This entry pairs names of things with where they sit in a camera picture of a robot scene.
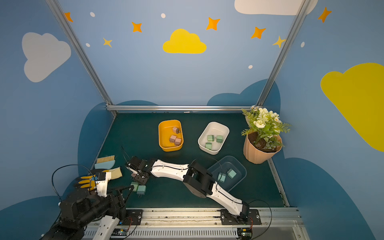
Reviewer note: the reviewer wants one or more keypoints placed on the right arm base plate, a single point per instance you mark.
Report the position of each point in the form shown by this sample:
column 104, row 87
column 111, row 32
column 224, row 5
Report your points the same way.
column 229, row 219

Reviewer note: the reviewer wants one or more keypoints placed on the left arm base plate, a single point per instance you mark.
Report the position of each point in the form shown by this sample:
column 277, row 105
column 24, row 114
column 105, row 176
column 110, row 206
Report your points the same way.
column 133, row 217

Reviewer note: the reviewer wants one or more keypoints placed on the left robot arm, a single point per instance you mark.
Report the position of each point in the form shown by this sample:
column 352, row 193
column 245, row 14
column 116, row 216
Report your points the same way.
column 77, row 232

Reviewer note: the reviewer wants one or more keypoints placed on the aluminium frame rail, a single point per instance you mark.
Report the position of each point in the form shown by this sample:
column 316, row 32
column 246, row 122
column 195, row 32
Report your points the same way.
column 174, row 108

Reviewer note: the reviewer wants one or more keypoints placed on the blue plug bottom middle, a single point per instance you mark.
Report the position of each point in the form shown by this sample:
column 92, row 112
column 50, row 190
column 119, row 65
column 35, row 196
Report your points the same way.
column 141, row 190

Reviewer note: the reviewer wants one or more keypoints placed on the yellow work glove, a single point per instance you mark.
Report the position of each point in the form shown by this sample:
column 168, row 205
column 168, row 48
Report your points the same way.
column 90, row 182

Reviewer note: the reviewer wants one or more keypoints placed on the potted artificial plant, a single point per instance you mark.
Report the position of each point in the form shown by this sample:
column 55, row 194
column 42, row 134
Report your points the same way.
column 262, row 137

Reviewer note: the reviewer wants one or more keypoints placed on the brush with blue handle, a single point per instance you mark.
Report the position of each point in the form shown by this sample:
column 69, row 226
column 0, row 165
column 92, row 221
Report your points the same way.
column 106, row 163

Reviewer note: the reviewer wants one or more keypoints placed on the pink plug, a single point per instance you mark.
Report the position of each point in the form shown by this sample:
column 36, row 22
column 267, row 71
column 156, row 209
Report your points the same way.
column 178, row 141
column 176, row 130
column 173, row 138

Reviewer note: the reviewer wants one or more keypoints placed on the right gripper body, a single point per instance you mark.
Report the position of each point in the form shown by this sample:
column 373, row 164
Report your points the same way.
column 135, row 167

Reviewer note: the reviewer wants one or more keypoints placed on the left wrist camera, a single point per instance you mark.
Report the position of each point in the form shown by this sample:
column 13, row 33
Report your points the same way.
column 102, row 183

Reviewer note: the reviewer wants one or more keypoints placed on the clear blue storage box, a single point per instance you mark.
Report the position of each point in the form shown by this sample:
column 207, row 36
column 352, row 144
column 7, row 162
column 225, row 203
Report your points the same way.
column 222, row 166

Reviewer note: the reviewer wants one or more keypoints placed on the white storage box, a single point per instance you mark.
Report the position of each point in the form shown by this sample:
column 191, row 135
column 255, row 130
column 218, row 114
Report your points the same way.
column 213, row 128

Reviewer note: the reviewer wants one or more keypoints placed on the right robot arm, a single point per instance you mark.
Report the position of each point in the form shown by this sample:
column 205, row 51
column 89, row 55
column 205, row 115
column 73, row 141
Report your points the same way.
column 196, row 178

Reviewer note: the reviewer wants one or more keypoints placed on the yellow storage box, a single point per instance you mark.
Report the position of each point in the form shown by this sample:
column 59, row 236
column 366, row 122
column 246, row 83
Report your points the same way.
column 165, row 132

